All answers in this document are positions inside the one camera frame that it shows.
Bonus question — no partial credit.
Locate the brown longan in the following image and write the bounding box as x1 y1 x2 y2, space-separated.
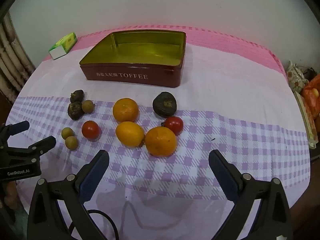
65 136 79 151
61 127 75 140
82 100 95 113

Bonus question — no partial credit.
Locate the orange mandarin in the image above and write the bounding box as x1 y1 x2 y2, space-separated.
113 98 139 123
145 127 177 157

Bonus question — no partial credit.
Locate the pink purple plaid bed sheet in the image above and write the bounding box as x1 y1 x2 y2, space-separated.
5 25 312 240

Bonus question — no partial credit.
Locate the dark red tin box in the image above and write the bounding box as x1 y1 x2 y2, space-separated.
79 30 187 88

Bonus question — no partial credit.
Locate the black cable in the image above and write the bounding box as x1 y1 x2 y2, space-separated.
67 209 118 240

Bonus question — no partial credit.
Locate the orange plastic bag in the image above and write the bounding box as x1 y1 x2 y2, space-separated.
301 74 320 120

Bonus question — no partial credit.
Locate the small dark round fruit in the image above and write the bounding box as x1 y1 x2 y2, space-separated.
70 89 85 103
68 101 84 120

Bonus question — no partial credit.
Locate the smooth yellowish orange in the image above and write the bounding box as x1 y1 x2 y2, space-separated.
115 121 145 148

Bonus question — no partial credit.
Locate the beige ribbed bed frame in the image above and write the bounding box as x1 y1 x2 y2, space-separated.
0 12 35 103

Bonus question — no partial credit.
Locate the large dark round fruit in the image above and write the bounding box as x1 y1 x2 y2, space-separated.
153 92 178 118

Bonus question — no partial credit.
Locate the person's left hand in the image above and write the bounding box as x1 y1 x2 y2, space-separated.
4 180 18 208

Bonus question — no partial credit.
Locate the cream wooden frame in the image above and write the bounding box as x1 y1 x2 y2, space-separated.
294 91 319 148

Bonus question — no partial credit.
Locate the green tissue pack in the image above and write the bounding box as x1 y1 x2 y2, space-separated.
49 32 77 60

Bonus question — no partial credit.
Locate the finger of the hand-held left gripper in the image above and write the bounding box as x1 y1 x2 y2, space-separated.
0 120 30 142
7 135 57 160

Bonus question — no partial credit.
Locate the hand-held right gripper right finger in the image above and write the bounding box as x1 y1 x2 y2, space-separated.
209 149 293 240

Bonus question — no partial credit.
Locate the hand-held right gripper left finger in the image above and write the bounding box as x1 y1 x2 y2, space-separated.
27 149 118 240

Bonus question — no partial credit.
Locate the red tomato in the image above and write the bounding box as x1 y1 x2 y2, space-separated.
161 116 184 136
82 121 102 139

